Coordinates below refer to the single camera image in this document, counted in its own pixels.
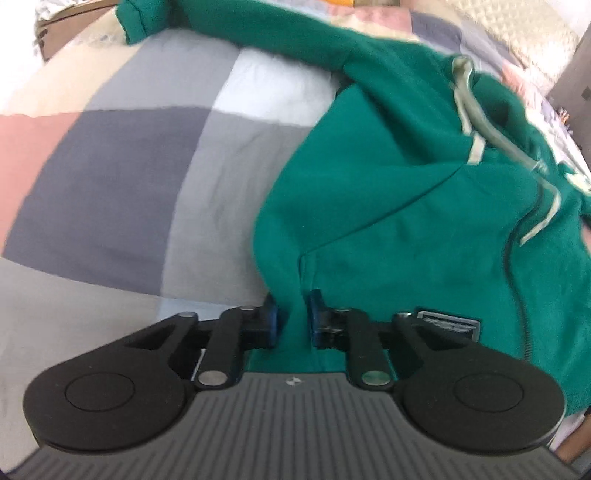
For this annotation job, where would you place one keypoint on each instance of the brown nightstand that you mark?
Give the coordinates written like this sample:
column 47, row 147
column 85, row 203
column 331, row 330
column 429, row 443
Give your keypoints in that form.
column 69, row 27

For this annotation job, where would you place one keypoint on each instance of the cream quilted headboard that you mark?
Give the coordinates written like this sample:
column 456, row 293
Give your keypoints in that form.
column 521, row 32

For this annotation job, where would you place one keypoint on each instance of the cluster of toiletry bottles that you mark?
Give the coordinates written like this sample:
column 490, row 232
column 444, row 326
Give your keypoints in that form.
column 567, row 119

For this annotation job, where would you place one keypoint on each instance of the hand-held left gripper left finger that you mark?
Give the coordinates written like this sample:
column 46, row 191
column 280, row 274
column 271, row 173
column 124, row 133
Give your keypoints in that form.
column 273, row 321

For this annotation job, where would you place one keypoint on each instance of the green hoodie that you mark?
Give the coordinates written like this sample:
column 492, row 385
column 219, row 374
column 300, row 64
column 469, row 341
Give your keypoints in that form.
column 369, row 184

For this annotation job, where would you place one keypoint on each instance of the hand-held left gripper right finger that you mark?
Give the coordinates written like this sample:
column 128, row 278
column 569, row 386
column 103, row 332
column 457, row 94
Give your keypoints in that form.
column 315, row 321

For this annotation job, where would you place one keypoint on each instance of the checked pastel blanket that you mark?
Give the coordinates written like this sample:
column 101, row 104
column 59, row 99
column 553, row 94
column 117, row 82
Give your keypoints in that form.
column 115, row 161

